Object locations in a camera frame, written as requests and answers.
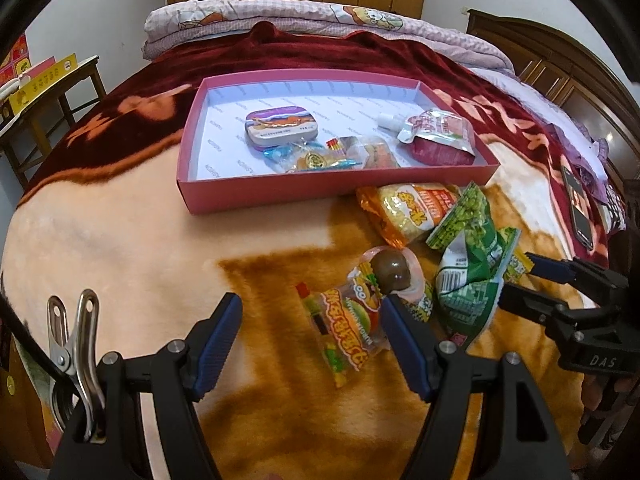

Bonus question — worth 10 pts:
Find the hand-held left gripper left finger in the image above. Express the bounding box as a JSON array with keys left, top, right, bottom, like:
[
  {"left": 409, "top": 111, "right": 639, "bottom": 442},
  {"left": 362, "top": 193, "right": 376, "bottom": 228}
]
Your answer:
[{"left": 50, "top": 292, "right": 245, "bottom": 480}]

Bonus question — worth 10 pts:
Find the red and tan printed blanket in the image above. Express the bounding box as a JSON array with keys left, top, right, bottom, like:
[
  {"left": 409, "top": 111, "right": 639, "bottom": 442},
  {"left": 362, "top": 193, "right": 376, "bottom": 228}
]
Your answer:
[{"left": 0, "top": 25, "right": 626, "bottom": 480}]

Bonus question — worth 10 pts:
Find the yellow lemon candy packet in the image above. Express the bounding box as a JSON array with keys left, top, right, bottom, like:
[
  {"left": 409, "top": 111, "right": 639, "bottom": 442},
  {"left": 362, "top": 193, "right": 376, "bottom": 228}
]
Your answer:
[{"left": 407, "top": 282, "right": 437, "bottom": 324}]

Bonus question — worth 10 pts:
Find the orange rice cracker packet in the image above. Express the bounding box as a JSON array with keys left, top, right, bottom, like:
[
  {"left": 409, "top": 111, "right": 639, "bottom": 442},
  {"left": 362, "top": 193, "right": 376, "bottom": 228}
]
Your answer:
[{"left": 356, "top": 182, "right": 462, "bottom": 249}]

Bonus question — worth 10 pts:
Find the yellow cardboard box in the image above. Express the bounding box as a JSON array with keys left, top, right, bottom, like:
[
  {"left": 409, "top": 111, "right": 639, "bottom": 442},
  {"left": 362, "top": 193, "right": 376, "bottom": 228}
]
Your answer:
[{"left": 0, "top": 52, "right": 77, "bottom": 117}]

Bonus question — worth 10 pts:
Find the red yellow patterned board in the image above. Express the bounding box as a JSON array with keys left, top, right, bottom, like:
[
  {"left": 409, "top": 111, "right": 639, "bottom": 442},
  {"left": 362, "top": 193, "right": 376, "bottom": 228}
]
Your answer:
[{"left": 0, "top": 32, "right": 32, "bottom": 87}]

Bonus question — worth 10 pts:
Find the pink cardboard box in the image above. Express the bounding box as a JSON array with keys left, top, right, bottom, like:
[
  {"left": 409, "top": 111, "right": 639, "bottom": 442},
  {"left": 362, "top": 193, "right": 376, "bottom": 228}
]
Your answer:
[{"left": 176, "top": 69, "right": 501, "bottom": 216}]

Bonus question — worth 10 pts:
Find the purple candy tin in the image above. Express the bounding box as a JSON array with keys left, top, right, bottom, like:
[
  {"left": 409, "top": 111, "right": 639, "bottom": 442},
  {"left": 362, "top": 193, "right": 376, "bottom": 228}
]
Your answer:
[{"left": 244, "top": 106, "right": 319, "bottom": 151}]

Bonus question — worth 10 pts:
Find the black smartphone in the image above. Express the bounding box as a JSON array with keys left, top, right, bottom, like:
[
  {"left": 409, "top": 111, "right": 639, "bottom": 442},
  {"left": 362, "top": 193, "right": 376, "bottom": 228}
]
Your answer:
[{"left": 560, "top": 165, "right": 597, "bottom": 249}]

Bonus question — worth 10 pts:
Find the folded pink cartoon quilt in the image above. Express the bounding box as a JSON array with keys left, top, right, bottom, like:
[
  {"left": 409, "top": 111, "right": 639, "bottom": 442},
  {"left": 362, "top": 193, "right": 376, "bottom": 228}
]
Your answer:
[{"left": 142, "top": 0, "right": 516, "bottom": 72}]

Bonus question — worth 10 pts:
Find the lilac bed sheet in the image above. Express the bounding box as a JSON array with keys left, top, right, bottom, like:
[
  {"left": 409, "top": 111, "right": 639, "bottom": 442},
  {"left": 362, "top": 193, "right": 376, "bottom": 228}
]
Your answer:
[{"left": 477, "top": 66, "right": 628, "bottom": 233}]

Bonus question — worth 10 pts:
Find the metal spring clip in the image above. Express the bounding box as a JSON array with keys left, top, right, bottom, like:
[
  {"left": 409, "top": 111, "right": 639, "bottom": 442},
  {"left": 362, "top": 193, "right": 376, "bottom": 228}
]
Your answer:
[{"left": 47, "top": 288, "right": 109, "bottom": 445}]

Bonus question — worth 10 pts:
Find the small wooden table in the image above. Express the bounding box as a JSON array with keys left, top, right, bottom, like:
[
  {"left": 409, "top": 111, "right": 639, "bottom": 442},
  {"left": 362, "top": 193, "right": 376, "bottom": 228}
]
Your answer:
[{"left": 0, "top": 55, "right": 109, "bottom": 192}]

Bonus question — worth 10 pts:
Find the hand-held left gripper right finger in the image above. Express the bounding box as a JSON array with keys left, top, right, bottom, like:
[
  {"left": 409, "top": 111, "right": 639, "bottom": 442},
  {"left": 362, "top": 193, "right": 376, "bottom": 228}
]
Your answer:
[{"left": 381, "top": 295, "right": 572, "bottom": 480}]

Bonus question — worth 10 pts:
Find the pink jelly drink pouch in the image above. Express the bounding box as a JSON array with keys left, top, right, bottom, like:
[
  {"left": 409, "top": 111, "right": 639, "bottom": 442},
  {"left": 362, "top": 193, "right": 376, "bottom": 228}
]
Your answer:
[{"left": 378, "top": 109, "right": 476, "bottom": 166}]

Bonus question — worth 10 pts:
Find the clear gold coin candy packet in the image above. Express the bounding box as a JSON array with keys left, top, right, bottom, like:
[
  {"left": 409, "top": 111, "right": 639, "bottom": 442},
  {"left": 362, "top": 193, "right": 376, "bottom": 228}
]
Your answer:
[{"left": 264, "top": 141, "right": 361, "bottom": 175}]

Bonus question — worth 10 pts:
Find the green pea snack packet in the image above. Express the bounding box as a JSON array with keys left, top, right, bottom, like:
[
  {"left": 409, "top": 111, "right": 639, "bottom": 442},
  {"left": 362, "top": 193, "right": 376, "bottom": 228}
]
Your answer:
[
  {"left": 434, "top": 229, "right": 534, "bottom": 347},
  {"left": 426, "top": 184, "right": 490, "bottom": 252}
]

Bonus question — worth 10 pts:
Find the brown wooden furniture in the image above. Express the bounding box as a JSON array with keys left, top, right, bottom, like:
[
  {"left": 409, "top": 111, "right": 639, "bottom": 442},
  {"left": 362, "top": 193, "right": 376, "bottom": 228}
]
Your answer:
[{"left": 0, "top": 330, "right": 67, "bottom": 463}]

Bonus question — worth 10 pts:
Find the dark wooden headboard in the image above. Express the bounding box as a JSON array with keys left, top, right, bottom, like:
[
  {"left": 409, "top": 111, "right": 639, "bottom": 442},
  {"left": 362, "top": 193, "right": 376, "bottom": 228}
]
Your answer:
[{"left": 466, "top": 8, "right": 640, "bottom": 182}]

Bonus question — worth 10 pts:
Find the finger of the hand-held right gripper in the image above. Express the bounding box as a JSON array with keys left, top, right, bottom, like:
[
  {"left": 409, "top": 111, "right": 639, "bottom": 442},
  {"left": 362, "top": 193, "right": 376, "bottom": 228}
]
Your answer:
[
  {"left": 499, "top": 283, "right": 557, "bottom": 327},
  {"left": 522, "top": 253, "right": 577, "bottom": 284}
]

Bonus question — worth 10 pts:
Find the brown ball jelly cup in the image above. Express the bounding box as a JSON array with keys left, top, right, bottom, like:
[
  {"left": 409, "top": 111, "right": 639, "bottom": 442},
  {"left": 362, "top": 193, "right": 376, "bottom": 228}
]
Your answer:
[{"left": 359, "top": 246, "right": 427, "bottom": 307}]

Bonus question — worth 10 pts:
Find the person's right hand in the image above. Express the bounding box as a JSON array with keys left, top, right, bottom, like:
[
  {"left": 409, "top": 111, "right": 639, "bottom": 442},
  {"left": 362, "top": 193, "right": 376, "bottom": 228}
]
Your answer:
[{"left": 580, "top": 373, "right": 638, "bottom": 448}]

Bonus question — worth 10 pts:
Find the clear colourful gummy packet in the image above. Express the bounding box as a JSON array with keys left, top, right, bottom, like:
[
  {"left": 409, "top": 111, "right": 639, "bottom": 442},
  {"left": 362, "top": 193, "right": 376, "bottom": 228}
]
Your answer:
[{"left": 295, "top": 266, "right": 394, "bottom": 390}]

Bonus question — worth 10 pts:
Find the white object on yellow box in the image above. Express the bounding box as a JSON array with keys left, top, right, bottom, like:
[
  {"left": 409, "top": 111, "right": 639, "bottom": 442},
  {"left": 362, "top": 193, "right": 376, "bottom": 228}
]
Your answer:
[{"left": 0, "top": 77, "right": 32, "bottom": 99}]

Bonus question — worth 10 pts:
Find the clear orange snack packet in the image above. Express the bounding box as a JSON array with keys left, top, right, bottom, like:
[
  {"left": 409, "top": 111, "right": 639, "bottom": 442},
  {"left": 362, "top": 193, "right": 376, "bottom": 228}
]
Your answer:
[{"left": 347, "top": 136, "right": 401, "bottom": 170}]

